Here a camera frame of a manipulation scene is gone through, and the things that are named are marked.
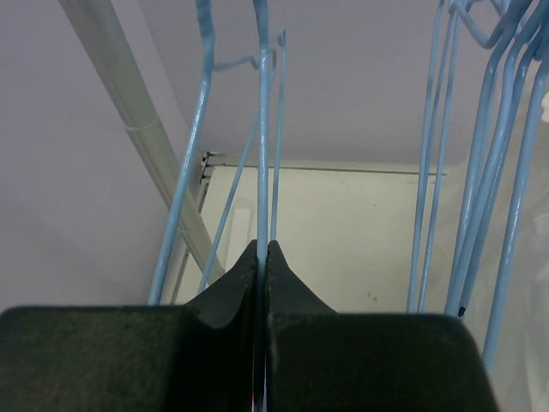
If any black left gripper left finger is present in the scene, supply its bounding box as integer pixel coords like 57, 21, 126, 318
1, 244, 256, 411

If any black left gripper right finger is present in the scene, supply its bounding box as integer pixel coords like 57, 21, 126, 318
265, 242, 498, 411

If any blue wire hanger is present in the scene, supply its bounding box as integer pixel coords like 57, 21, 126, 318
148, 1, 269, 411

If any white hanging garment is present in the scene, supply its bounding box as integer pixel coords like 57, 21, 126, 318
426, 76, 548, 411

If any white clothes rack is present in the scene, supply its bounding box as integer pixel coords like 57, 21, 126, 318
60, 1, 212, 306

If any blue empty hangers bunch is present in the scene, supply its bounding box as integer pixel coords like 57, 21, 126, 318
406, 1, 548, 369

